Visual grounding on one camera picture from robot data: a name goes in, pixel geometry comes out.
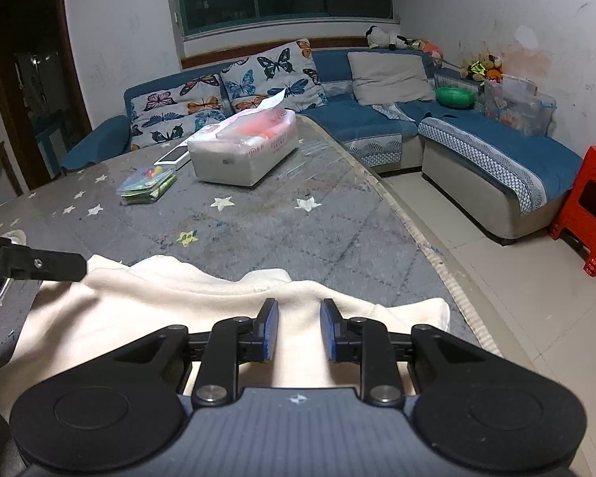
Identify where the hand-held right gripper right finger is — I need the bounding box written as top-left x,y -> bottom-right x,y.
320,298 -> 517,407

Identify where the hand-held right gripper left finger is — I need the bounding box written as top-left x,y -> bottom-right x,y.
79,298 -> 279,408

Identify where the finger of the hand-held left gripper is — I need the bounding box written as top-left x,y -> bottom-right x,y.
0,244 -> 88,283

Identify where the cream sweater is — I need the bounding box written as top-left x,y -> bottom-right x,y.
0,254 -> 451,423

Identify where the brown wooden furniture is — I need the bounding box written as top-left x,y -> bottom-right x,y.
0,142 -> 24,215

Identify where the grey star tablecloth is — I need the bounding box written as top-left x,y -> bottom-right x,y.
0,113 -> 505,408

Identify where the clear plastic box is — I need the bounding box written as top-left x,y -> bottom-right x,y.
118,165 -> 178,206

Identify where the dark wooden doorway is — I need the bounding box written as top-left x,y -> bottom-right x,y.
0,0 -> 93,194

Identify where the white phone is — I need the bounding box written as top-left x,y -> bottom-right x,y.
154,145 -> 193,166

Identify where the white tissue box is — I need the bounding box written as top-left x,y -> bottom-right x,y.
187,88 -> 299,188

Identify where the butterfly print pillow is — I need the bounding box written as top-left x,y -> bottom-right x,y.
221,38 -> 329,115
128,74 -> 227,151

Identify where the blue sofa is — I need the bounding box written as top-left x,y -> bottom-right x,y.
61,48 -> 584,246

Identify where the grey pillow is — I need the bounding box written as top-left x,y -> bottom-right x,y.
348,51 -> 437,107

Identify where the green bowl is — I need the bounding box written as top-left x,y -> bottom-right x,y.
436,86 -> 476,109

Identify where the red plastic stool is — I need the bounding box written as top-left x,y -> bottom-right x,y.
549,145 -> 596,278

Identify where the clear storage bin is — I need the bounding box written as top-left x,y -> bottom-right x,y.
484,74 -> 558,136

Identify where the pink plush toy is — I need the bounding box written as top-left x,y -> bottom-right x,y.
420,40 -> 444,64

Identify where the black and white plush toy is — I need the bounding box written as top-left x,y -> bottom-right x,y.
366,25 -> 421,52

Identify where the yellow green plush toy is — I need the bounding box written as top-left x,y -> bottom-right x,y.
463,58 -> 488,81

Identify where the orange plush toy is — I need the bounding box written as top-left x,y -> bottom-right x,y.
484,54 -> 505,84

